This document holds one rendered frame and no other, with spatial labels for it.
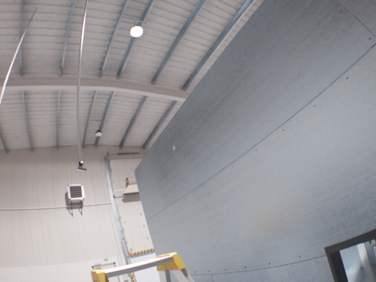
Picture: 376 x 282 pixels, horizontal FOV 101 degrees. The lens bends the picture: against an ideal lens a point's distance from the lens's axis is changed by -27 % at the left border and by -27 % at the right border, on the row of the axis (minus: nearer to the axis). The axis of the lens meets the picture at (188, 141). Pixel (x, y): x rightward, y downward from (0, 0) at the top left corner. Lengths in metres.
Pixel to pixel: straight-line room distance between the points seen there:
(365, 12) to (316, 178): 0.66
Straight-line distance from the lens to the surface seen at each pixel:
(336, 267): 0.96
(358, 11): 0.92
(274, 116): 0.94
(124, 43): 7.19
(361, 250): 4.73
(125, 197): 10.87
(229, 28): 7.60
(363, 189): 0.82
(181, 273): 0.91
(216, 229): 1.27
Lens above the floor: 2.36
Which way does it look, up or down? 25 degrees up
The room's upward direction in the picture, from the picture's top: 19 degrees counter-clockwise
